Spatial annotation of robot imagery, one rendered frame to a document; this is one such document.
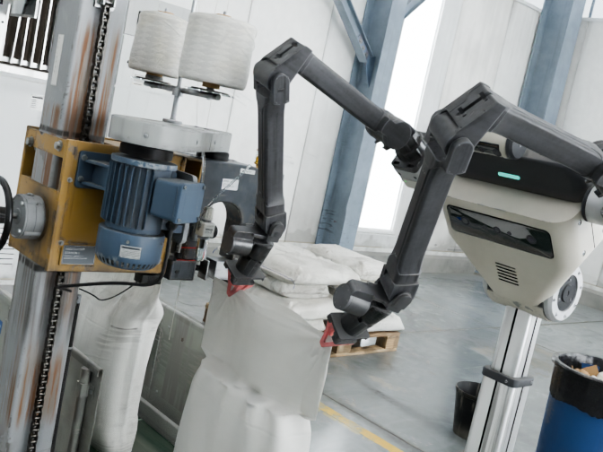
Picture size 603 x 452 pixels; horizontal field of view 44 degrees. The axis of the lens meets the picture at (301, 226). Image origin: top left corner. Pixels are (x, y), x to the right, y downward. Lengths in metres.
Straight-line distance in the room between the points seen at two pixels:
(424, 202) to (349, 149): 6.56
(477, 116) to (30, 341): 1.20
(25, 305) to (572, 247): 1.30
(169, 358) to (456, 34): 7.09
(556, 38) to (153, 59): 8.94
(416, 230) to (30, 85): 3.51
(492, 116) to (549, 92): 8.97
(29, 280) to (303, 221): 6.12
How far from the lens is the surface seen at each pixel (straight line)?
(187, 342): 2.68
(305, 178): 7.79
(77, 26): 1.85
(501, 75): 10.13
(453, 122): 1.37
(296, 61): 1.71
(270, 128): 1.75
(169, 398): 2.79
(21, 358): 1.97
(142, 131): 1.66
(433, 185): 1.41
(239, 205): 2.09
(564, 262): 1.84
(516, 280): 1.97
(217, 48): 1.76
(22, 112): 4.70
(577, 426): 3.76
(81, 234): 1.87
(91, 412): 2.17
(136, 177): 1.69
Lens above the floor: 1.48
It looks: 7 degrees down
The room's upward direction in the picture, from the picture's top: 12 degrees clockwise
